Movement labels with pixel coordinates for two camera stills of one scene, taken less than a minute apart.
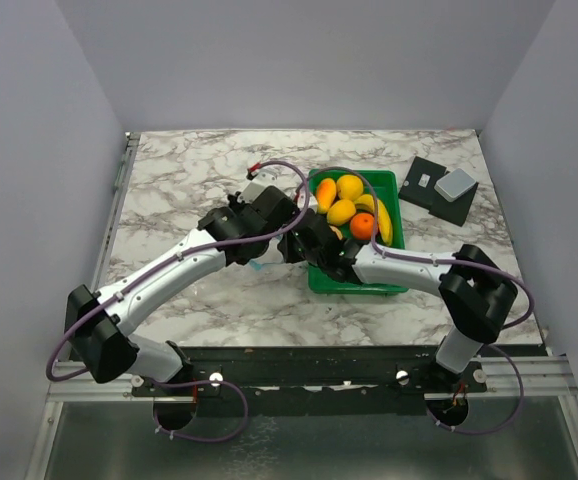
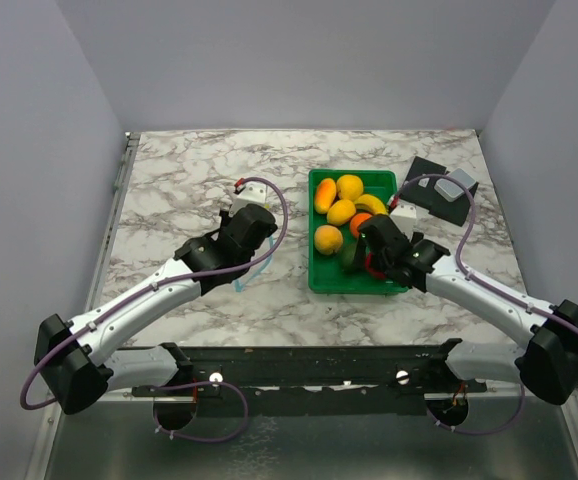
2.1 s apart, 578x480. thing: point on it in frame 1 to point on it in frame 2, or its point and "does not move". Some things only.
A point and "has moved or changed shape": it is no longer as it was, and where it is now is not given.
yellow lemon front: (340, 212) does not move
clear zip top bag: (272, 256) has moved or changed shape
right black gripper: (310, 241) to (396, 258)
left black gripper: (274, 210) to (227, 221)
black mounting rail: (293, 368) does not move
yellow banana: (366, 202) does not move
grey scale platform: (454, 184) does not move
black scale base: (419, 187) does not move
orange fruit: (362, 226) does not move
